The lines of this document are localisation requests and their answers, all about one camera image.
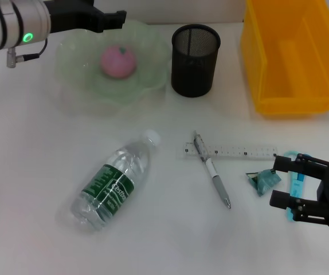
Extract yellow plastic bin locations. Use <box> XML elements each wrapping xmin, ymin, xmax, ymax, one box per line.
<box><xmin>240</xmin><ymin>0</ymin><xmax>329</xmax><ymax>116</ymax></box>

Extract pale green glass fruit plate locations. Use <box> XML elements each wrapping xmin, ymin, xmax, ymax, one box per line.
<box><xmin>56</xmin><ymin>18</ymin><xmax>171</xmax><ymax>110</ymax></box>

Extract pink toy peach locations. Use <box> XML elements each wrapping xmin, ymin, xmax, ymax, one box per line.
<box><xmin>100</xmin><ymin>45</ymin><xmax>138</xmax><ymax>80</ymax></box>

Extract transparent plastic ruler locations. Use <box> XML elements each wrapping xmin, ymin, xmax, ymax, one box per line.
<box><xmin>178</xmin><ymin>140</ymin><xmax>279</xmax><ymax>160</ymax></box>

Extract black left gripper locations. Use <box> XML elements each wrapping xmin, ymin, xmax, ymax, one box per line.
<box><xmin>42</xmin><ymin>0</ymin><xmax>127</xmax><ymax>34</ymax></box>

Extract clear water bottle green label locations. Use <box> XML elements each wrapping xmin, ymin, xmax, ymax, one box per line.
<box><xmin>70</xmin><ymin>128</ymin><xmax>162</xmax><ymax>233</ymax></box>

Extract grey and white pen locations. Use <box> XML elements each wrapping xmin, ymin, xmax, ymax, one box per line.
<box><xmin>193</xmin><ymin>130</ymin><xmax>232</xmax><ymax>210</ymax></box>

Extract black mesh pen holder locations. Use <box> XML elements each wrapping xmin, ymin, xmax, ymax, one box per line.
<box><xmin>171</xmin><ymin>24</ymin><xmax>221</xmax><ymax>99</ymax></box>

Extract green plastic wrapper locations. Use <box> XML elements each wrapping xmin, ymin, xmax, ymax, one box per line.
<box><xmin>245</xmin><ymin>168</ymin><xmax>281</xmax><ymax>198</ymax></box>

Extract teal and blue scissors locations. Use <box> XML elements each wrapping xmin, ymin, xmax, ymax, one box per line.
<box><xmin>283</xmin><ymin>150</ymin><xmax>307</xmax><ymax>222</ymax></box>

